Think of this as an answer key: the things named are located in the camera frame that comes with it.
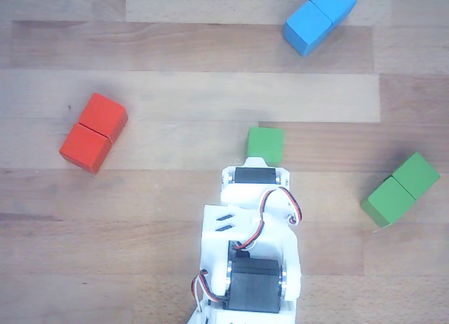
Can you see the long red block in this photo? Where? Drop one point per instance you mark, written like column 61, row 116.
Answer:
column 93, row 133

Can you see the long blue block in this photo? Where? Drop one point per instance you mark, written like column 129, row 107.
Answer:
column 315, row 19

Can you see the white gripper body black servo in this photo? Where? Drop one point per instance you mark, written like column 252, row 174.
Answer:
column 253, row 175

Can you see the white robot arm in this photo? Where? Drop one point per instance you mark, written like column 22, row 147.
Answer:
column 252, row 285

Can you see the long green block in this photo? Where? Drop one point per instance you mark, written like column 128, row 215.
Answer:
column 400, row 190

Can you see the small green cube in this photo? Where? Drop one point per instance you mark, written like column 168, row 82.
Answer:
column 265, row 143

